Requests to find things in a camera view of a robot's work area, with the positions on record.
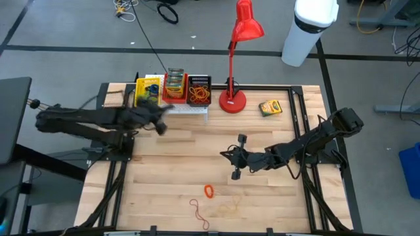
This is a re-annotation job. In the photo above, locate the long black floor cable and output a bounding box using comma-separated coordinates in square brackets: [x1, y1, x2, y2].
[130, 0, 169, 73]

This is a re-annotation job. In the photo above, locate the white trash bin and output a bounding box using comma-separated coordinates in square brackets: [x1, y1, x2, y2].
[281, 0, 340, 68]

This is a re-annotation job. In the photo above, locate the black desk frame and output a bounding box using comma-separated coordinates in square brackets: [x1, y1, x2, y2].
[0, 143, 88, 236]

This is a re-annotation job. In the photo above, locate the grey desk leg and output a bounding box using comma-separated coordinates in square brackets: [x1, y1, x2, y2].
[348, 0, 420, 29]

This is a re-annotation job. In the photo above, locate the white and yellow cable bundle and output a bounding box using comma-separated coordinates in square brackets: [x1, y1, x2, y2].
[113, 0, 140, 23]

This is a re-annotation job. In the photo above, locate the grey desk foot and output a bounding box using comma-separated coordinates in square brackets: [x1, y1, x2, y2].
[375, 102, 420, 115]

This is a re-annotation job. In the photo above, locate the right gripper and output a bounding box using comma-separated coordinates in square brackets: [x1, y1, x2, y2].
[219, 133, 274, 180]

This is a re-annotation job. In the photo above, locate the red plastic basket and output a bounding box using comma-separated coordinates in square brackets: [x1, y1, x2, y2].
[162, 72, 190, 104]

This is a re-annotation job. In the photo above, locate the black plastic basket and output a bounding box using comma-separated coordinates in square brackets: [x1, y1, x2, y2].
[186, 75, 213, 108]

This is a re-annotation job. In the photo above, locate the white perforated shelf riser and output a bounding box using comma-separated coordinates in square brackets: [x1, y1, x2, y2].
[140, 73, 209, 124]

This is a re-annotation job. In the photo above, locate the yellow floor cable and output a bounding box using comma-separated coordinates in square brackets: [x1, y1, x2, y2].
[356, 0, 383, 35]

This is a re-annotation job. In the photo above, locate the blue storage bin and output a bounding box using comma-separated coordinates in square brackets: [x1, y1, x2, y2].
[398, 142, 420, 200]

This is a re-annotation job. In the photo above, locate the black coiled floor cable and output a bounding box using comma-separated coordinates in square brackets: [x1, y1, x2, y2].
[156, 2, 180, 25]

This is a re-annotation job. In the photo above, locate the red rubber band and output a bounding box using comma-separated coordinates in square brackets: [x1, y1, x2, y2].
[189, 198, 211, 231]

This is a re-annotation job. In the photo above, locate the black cable bundle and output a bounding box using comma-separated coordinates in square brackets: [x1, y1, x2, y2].
[393, 26, 420, 68]

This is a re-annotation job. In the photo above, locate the arm supply cable with knob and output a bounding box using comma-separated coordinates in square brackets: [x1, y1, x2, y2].
[28, 99, 50, 111]

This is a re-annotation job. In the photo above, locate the yellow plastic basket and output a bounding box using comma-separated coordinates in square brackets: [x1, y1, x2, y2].
[134, 77, 162, 108]

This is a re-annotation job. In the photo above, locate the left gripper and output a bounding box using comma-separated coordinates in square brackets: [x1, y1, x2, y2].
[137, 101, 176, 136]

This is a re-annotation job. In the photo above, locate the red desk lamp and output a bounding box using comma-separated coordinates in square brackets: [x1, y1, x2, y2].
[219, 0, 265, 114]

